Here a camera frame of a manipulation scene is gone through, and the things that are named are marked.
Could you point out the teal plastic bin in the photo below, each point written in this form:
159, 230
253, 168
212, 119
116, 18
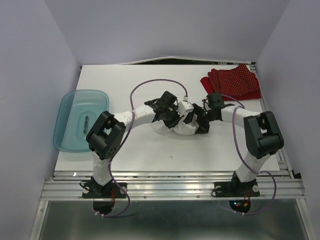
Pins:
78, 111

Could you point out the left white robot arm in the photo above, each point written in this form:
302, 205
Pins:
108, 132

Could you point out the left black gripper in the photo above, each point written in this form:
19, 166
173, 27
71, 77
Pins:
169, 124

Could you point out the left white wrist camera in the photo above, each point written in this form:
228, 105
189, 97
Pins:
184, 108

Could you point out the white ruffled skirt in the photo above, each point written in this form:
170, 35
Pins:
182, 123

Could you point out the red polka dot skirt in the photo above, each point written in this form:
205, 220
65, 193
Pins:
238, 83

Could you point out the aluminium rail frame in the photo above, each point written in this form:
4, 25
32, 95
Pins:
164, 185

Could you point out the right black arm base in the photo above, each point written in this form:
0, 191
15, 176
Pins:
240, 193

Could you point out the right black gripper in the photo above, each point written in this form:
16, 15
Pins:
203, 127

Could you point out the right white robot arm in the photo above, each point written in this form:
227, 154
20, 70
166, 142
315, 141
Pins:
263, 137

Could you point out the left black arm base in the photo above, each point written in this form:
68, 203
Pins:
104, 197

